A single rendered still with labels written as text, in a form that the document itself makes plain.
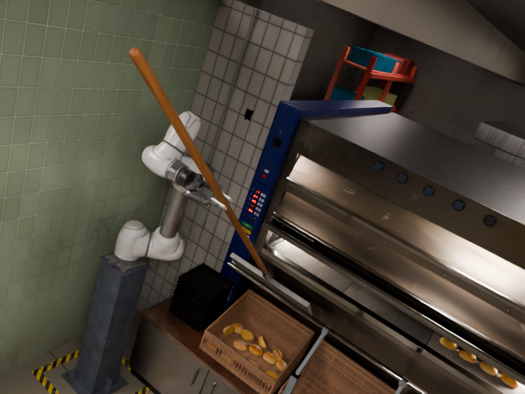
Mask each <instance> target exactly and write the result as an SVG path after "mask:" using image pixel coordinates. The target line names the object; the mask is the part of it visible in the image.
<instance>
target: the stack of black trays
mask: <svg viewBox="0 0 525 394"><path fill-rule="evenodd" d="M178 278H179V279H178V280H179V281H177V283H178V284H176V286H177V287H176V289H174V291H175V292H173V294H174V295H172V296H173V298H172V300H171V301H170V302H171V304H170V305H171V306H169V307H170V308H169V309H168V310H169V311H170V312H171V313H172V314H173V315H174V316H176V317H178V318H179V319H180V320H182V321H183V322H184V323H185V324H187V325H188V326H190V327H191V328H193V329H194V330H196V331H197V332H200V331H201V330H202V329H204V328H205V327H207V326H208V325H210V324H211V323H212V322H213V321H215V320H216V319H217V318H218V317H219V316H221V315H222V314H223V311H224V310H225V309H224V308H225V306H226V304H227V300H228V299H227V298H228V297H229V296H230V295H231V294H230V292H231V290H232V287H233V284H234V282H232V281H231V280H230V279H228V278H226V277H224V276H223V275H222V274H220V273H219V272H217V271H216V270H213V269H212V268H211V267H209V266H208V265H206V264H204V263H202V264H200V265H198V266H197V267H195V268H193V269H191V270H189V271H188V272H186V273H184V274H182V275H181V276H179V277H178Z"/></svg>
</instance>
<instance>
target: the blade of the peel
mask: <svg viewBox="0 0 525 394"><path fill-rule="evenodd" d="M230 258H231V259H232V260H233V261H234V262H235V264H236V265H237V266H238V267H240V268H241V269H242V270H244V271H246V272H247V273H248V274H250V275H251V276H253V277H254V278H256V279H257V280H259V281H261V282H262V283H263V284H264V285H266V286H268V287H269V288H271V289H272V290H274V291H275V292H277V293H278V294H280V295H281V296H283V297H284V298H285V299H287V300H289V301H290V302H292V303H294V304H295V305H296V306H298V307H299V308H301V309H302V310H304V311H305V312H306V313H308V314H310V315H311V316H312V311H311V306H310V303H309V302H307V301H306V300H304V299H303V298H302V297H300V296H298V295H296V294H295V293H293V292H292V291H291V290H289V289H288V288H286V287H284V286H283V285H282V284H280V283H279V282H277V281H275V280H273V279H272V278H271V280H270V281H267V280H266V279H265V278H264V277H263V275H262V271H260V270H259V269H257V268H256V267H254V266H252V265H251V264H250V263H248V262H246V261H245V260H243V259H242V258H241V257H239V256H237V255H236V254H234V253H231V255H230Z"/></svg>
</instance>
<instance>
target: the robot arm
mask: <svg viewBox="0 0 525 394"><path fill-rule="evenodd" d="M179 117H180V119H181V121H182V123H183V125H184V126H185V128H186V130H187V132H188V133H189V135H190V136H191V139H192V140H193V141H194V140H195V139H196V137H197V135H198V133H199V131H200V128H201V125H202V122H201V119H200V118H199V117H197V116H196V115H194V114H193V113H192V112H190V111H187V112H183V113H182V114H181V115H179ZM186 151H187V149H186V148H185V146H184V144H183V142H182V141H181V139H180V138H179V136H178V134H177V133H176V131H175V130H174V128H173V126H172V124H171V125H170V128H169V129H168V131H167V132H166V136H165V138H164V139H163V140H162V142H161V143H160V144H159V145H151V146H148V147H147V148H146V149H145V150H144V151H143V153H142V161H143V163H144V164H145V166H146V167H147V168H148V169H150V171H151V172H153V173H155V174H157V175H159V176H160V177H164V178H166V179H168V180H169V181H172V182H173V190H172V192H171V195H170V200H169V202H168V205H167V208H166V212H165V215H164V218H163V220H162V225H161V227H158V228H157V229H156V230H155V232H151V231H149V230H147V228H146V226H145V225H144V224H143V223H142V222H140V221H138V220H130V221H128V222H126V223H125V225H123V226H122V228H121V230H120V232H119V234H118V236H117V240H116V246H115V251H114V253H113V254H109V255H105V258H106V259H107V260H109V262H108V263H107V265H108V266H109V267H111V266H116V267H117V268H118V269H119V270H120V271H121V272H122V273H126V272H127V271H129V270H133V269H134V268H137V267H143V266H145V262H144V261H143V260H141V259H140V257H142V256H146V257H149V258H153V259H156V260H165V261H173V260H178V259H180V258H181V257H182V255H183V253H184V247H185V244H184V241H183V239H182V238H180V234H179V232H178V231H177V230H178V228H179V226H180V222H181V219H182V216H183V214H184V211H185V208H186V205H187V204H188V200H189V199H193V200H195V201H196V202H199V203H201V204H202V205H204V206H207V205H208V204H212V205H214V206H215V207H217V206H220V207H221V208H223V209H225V210H227V208H226V207H225V205H224V204H222V203H221V202H218V201H217V200H215V199H214V198H213V197H212V198H210V197H208V196H207V195H206V194H205V193H204V192H203V191H202V190H200V189H201V187H207V188H209V189H211V188H210V187H209V185H208V183H207V182H206V180H205V178H204V177H203V176H202V173H201V172H200V170H199V169H198V167H197V166H196V164H195V162H194V160H193V159H192V158H189V157H186V156H183V154H184V153H185V152H186ZM215 180H216V179H215ZM216 182H217V184H218V185H219V187H220V189H221V188H222V187H223V186H222V185H221V183H219V182H218V181H217V180H216ZM221 191H222V193H223V194H224V196H225V198H226V199H227V200H228V201H230V202H233V200H232V198H231V197H229V196H227V193H226V192H225V191H224V190H222V189H221ZM191 192H197V193H198V194H200V195H201V196H202V197H203V198H204V199H205V200H204V199H201V198H199V197H198V196H195V195H192V194H191Z"/></svg>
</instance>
